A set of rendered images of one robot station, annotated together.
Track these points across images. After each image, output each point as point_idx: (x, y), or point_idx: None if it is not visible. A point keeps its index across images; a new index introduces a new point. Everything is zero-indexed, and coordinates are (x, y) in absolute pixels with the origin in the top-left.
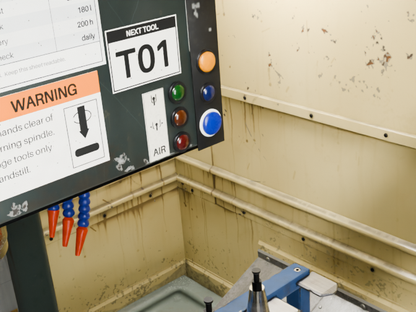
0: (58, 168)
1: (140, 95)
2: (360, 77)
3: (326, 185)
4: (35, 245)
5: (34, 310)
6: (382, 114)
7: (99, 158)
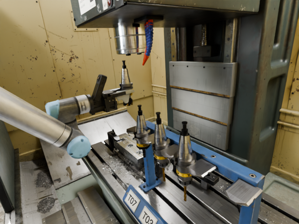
0: (88, 6)
1: None
2: None
3: None
4: (248, 107)
5: (239, 133)
6: None
7: (94, 4)
